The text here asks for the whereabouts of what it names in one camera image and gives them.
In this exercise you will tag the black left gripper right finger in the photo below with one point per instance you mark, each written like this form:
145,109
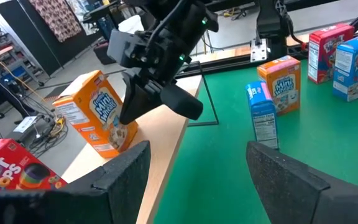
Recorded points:
306,199

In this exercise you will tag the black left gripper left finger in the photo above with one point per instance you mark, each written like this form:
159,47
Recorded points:
104,199

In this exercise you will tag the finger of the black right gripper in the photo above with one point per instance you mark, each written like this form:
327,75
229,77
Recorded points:
138,99

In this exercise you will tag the orange Frosted Mini Wheats box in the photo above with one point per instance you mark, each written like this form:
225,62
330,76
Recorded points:
85,112
286,87

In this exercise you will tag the blue Rice Krispies cereal box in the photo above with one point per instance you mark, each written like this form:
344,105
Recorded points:
261,118
356,68

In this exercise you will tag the red Froot Loops cereal box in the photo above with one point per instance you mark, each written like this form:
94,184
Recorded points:
8,168
325,53

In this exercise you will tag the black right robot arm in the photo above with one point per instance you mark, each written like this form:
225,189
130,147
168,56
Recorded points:
272,18

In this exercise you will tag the black bag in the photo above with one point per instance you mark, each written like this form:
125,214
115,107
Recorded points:
104,53

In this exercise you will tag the blue container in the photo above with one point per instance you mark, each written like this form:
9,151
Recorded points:
107,26

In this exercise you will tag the green table mat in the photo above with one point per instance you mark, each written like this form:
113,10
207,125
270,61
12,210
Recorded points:
210,174

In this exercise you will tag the black partition panel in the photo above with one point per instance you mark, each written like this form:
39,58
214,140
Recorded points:
48,53

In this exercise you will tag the brown white patterned cloth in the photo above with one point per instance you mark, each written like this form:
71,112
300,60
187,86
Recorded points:
57,18

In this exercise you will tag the grey storage rack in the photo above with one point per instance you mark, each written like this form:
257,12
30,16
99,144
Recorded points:
8,59

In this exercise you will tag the black metal table frame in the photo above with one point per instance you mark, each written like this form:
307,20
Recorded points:
228,63

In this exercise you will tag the silver metal bracket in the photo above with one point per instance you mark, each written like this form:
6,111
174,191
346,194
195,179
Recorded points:
258,51

